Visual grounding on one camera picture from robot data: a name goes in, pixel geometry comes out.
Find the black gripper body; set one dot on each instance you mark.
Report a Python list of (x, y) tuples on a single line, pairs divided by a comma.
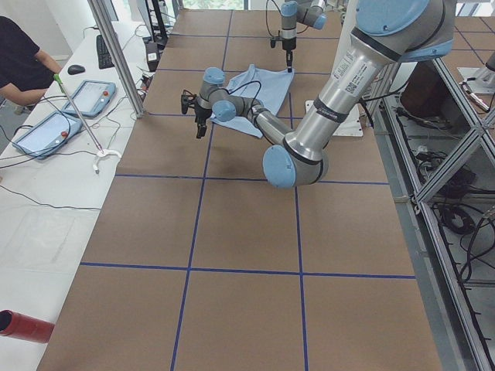
[(201, 113), (287, 45)]

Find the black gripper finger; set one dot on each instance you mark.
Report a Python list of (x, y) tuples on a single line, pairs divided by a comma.
[(288, 60), (201, 130)]

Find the light blue t-shirt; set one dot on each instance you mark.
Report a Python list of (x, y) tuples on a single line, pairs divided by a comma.
[(269, 87)]

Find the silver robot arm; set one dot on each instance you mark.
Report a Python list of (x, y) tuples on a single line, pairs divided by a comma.
[(294, 12), (385, 32)]

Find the second robot base background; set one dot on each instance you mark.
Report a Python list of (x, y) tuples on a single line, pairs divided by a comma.
[(479, 80)]

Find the black keyboard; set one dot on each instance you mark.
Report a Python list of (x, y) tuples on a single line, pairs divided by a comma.
[(103, 55)]

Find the far blue teach pendant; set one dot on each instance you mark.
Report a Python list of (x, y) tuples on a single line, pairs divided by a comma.
[(92, 96)]

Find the blue teach pendant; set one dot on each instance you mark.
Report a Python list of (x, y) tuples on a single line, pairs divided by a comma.
[(92, 96), (50, 134)]

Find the black computer mouse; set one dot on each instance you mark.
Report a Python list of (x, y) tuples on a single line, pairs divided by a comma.
[(75, 69)]

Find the near blue teach pendant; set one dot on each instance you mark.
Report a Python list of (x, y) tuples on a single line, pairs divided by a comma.
[(50, 134)]

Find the person in black shirt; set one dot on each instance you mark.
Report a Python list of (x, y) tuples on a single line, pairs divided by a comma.
[(26, 70)]

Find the red cylinder bottle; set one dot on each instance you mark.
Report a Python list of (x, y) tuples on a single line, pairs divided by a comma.
[(19, 326)]

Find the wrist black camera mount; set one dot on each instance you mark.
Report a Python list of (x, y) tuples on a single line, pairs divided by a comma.
[(188, 101), (275, 40)]

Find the green handled metal rod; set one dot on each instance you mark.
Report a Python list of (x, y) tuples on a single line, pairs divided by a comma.
[(101, 151)]

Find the aluminium frame post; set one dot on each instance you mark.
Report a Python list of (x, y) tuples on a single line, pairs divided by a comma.
[(104, 23)]

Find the aluminium frame rack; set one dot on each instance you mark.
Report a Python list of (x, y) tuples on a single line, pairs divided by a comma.
[(441, 155)]

